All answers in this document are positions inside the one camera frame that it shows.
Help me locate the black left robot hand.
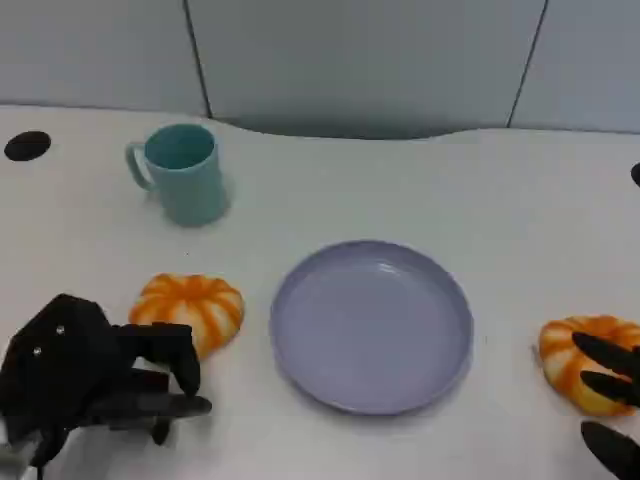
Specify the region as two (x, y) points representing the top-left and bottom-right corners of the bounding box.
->
(88, 322), (214, 446)

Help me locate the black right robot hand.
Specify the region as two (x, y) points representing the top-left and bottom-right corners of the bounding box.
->
(571, 331), (640, 480)

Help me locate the orange white toy bread roll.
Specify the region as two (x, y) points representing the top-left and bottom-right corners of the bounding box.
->
(538, 314), (640, 417)
(128, 272), (246, 361)

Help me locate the pale green mug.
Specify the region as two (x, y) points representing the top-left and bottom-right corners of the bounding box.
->
(124, 123), (230, 228)

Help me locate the lilac plate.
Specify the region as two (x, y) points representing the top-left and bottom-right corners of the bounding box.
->
(269, 239), (475, 417)

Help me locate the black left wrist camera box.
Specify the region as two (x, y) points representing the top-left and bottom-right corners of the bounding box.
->
(0, 293), (124, 441)

